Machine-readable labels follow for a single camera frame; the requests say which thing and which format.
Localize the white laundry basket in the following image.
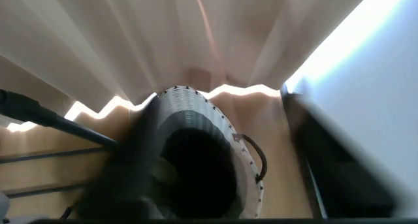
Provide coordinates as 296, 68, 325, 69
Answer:
153, 86, 268, 220

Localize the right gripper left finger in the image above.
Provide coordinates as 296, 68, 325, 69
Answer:
76, 96, 164, 220

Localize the beige curtain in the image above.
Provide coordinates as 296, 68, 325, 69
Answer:
0, 0, 373, 127

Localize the black clothes rack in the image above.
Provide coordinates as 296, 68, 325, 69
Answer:
0, 88, 121, 199

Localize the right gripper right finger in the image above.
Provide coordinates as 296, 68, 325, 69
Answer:
281, 83, 415, 219

